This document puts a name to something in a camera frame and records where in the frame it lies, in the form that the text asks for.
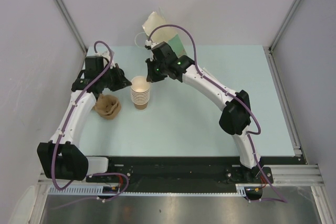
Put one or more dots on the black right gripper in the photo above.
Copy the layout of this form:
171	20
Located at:
151	77

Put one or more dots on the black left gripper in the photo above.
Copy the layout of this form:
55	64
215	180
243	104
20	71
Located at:
122	82

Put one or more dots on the single brown paper cup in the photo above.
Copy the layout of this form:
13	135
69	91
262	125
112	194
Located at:
140	84

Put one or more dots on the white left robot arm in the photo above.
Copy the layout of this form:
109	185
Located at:
61	157

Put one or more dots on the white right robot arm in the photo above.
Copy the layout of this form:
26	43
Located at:
235	106

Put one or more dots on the brown pulp cup carrier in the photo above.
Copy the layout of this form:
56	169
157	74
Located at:
107	106

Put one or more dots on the stack of brown paper cups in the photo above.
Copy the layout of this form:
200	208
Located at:
140	98

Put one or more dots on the printed green paper bag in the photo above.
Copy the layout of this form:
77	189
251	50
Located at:
166	34

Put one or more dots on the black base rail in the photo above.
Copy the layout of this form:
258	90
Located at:
181	175

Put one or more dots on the white slotted cable duct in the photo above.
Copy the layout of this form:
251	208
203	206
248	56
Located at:
103	191

